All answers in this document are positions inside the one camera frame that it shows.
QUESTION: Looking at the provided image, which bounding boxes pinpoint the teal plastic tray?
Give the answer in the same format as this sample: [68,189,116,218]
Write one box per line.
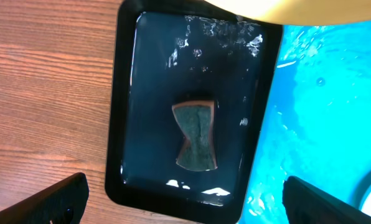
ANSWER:
[240,21,371,223]

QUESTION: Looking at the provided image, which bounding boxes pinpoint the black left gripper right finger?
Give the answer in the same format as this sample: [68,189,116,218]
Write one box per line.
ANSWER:
[283,175,371,224]

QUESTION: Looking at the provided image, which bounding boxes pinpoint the black rectangular tray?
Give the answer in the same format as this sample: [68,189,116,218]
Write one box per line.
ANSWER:
[105,0,283,223]

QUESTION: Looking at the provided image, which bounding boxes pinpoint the yellow plate with long stain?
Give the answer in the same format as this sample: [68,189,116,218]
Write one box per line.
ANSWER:
[207,0,371,26]

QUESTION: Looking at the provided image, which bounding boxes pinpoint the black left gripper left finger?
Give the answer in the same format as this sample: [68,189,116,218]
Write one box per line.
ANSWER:
[0,172,89,224]

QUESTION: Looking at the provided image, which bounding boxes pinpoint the green scrubbing sponge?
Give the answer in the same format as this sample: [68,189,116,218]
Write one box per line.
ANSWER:
[172,100,217,172]

